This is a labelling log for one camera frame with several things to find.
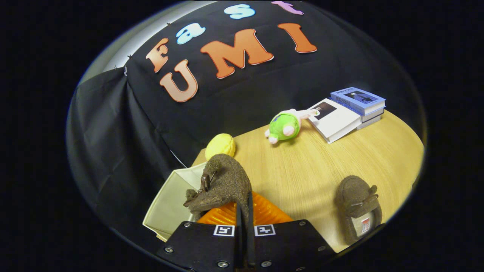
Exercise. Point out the grey book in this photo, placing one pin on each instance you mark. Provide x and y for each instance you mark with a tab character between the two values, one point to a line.
374	115
370	122

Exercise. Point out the beige fabric storage box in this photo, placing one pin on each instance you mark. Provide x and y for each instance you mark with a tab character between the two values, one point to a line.
170	207

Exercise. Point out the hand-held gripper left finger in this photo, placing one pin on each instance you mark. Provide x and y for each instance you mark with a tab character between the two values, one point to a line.
204	245

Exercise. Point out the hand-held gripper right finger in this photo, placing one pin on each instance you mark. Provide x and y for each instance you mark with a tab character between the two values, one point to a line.
287	243

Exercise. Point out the green and pink plush toy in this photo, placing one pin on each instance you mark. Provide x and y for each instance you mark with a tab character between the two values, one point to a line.
283	126

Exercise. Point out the blue book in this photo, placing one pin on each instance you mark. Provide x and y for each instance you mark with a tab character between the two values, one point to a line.
359	99

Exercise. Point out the white book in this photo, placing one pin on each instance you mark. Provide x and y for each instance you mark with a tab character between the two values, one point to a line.
336	122

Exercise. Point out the brown fuzzy shoe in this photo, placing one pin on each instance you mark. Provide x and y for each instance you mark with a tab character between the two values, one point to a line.
353	196
227	181

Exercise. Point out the yellow round plush toy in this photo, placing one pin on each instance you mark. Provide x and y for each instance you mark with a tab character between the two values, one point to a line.
220	146

